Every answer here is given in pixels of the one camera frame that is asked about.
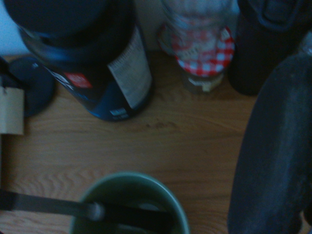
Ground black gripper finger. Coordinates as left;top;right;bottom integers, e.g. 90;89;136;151
226;52;312;234

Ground green ribbed utensil holder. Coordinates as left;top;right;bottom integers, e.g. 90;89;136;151
69;171;191;234

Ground black candle holder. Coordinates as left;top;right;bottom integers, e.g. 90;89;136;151
0;57;56;117

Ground black shaker bottle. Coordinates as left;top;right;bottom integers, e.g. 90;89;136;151
228;0;312;96

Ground jam jar, red checked lid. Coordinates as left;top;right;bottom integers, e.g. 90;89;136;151
157;23;236;95

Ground tall clear glass jar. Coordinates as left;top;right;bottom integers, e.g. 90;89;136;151
160;0;238;32

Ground black protein powder tub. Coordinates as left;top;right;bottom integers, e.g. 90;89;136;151
3;0;154;122

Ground beige paper tag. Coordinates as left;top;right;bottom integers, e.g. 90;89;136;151
0;87;25;135

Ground dark silicone spoon, metal handle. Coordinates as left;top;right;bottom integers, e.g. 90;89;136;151
0;189;175;230

